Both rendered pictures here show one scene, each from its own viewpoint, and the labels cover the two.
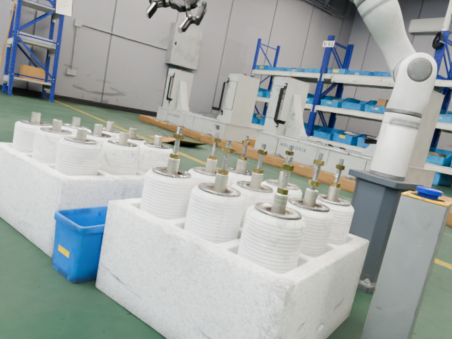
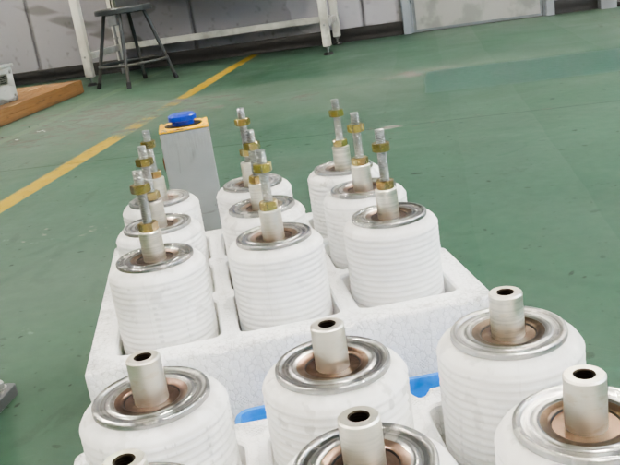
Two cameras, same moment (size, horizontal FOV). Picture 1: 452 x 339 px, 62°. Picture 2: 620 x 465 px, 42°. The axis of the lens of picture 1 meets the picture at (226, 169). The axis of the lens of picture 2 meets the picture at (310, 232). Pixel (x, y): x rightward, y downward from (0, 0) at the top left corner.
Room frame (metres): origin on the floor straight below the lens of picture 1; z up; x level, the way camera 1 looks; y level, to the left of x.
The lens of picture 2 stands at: (1.29, 0.64, 0.50)
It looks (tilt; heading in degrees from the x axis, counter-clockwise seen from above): 18 degrees down; 229
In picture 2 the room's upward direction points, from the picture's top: 8 degrees counter-clockwise
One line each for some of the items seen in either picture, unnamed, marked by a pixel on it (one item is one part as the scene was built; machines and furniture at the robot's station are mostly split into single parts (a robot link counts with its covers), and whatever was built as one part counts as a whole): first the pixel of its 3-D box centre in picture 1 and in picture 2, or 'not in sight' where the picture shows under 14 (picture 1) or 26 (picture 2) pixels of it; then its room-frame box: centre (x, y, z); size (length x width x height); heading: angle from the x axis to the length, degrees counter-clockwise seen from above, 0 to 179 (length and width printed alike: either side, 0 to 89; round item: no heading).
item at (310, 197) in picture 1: (310, 198); (251, 173); (0.67, -0.16, 0.26); 0.02 x 0.02 x 0.03
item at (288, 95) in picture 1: (341, 126); not in sight; (3.23, -0.88, 0.45); 1.45 x 0.57 x 0.74; 39
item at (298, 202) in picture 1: (308, 205); (252, 184); (0.67, -0.16, 0.25); 0.08 x 0.08 x 0.01
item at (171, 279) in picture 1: (238, 262); (283, 337); (0.74, -0.06, 0.09); 0.39 x 0.39 x 0.18; 55
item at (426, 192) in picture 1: (428, 194); (182, 120); (0.63, -0.34, 0.32); 0.04 x 0.04 x 0.02
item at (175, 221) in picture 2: (282, 185); (157, 225); (0.83, -0.13, 0.25); 0.08 x 0.08 x 0.01
